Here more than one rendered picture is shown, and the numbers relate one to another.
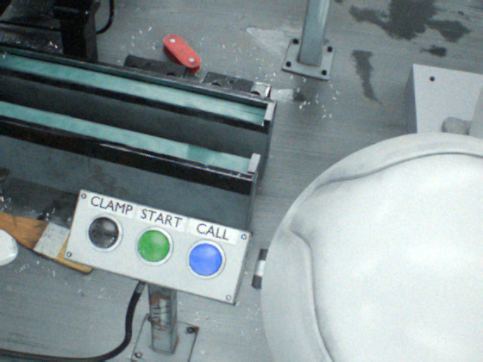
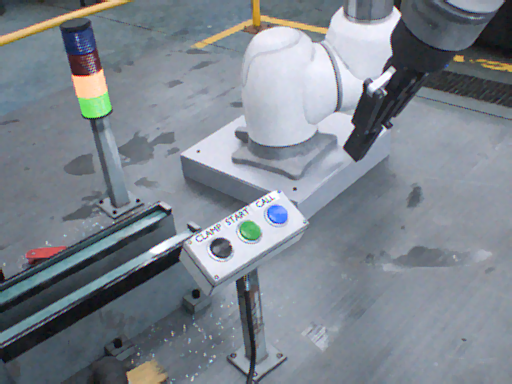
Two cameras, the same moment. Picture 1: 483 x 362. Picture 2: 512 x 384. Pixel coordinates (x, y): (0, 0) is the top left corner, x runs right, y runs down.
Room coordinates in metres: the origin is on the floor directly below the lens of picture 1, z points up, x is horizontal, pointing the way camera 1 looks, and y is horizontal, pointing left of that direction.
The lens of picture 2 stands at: (-0.11, 0.55, 1.58)
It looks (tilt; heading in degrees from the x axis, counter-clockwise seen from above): 34 degrees down; 314
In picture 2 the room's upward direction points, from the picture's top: 6 degrees counter-clockwise
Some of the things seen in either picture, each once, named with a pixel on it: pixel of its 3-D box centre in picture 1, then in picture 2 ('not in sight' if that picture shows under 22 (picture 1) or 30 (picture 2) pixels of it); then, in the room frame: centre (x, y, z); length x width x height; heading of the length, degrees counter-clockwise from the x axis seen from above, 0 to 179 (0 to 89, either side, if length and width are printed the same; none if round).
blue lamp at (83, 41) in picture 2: not in sight; (78, 38); (0.93, -0.09, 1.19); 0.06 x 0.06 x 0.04
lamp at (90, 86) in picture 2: not in sight; (89, 81); (0.93, -0.09, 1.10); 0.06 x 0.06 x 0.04
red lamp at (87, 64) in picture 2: not in sight; (84, 60); (0.93, -0.09, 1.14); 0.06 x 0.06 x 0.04
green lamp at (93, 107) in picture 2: not in sight; (94, 102); (0.93, -0.09, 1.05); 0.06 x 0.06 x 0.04
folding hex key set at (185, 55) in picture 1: (181, 53); (48, 255); (0.89, 0.12, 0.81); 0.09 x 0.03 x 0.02; 42
